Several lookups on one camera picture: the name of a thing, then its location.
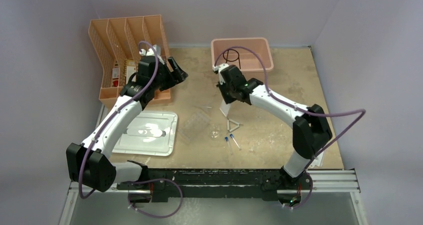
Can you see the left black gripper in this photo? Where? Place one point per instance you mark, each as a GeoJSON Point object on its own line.
{"type": "Point", "coordinates": [174, 77]}

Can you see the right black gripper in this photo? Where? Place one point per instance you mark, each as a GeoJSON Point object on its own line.
{"type": "Point", "coordinates": [227, 99]}

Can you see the test tube blue cap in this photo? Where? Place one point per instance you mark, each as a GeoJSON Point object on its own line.
{"type": "Point", "coordinates": [229, 145]}
{"type": "Point", "coordinates": [234, 140]}

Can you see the clear plastic well plate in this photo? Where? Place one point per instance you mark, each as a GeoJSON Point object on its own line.
{"type": "Point", "coordinates": [193, 126]}

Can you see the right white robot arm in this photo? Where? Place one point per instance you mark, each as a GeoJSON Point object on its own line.
{"type": "Point", "coordinates": [310, 133]}

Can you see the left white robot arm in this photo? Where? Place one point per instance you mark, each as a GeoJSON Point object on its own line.
{"type": "Point", "coordinates": [88, 162]}

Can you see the pink plastic bin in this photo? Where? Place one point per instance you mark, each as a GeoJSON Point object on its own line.
{"type": "Point", "coordinates": [254, 52]}

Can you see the small clear glass dish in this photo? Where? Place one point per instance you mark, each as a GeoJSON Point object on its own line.
{"type": "Point", "coordinates": [215, 133]}

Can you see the white red box in organizer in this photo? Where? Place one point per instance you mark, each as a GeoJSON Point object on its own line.
{"type": "Point", "coordinates": [121, 77]}

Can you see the peach slotted file organizer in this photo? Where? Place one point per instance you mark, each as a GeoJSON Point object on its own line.
{"type": "Point", "coordinates": [116, 40]}

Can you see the white instruction sheet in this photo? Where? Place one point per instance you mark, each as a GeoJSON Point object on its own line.
{"type": "Point", "coordinates": [318, 161]}

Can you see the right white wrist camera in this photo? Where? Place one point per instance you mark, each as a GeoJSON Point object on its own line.
{"type": "Point", "coordinates": [217, 69]}

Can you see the black wire tripod stand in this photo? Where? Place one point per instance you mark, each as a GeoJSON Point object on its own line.
{"type": "Point", "coordinates": [232, 57]}

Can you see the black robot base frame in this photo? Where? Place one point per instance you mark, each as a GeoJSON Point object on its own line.
{"type": "Point", "coordinates": [266, 184]}

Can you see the aluminium rail frame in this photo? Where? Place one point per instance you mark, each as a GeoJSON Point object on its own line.
{"type": "Point", "coordinates": [265, 144]}

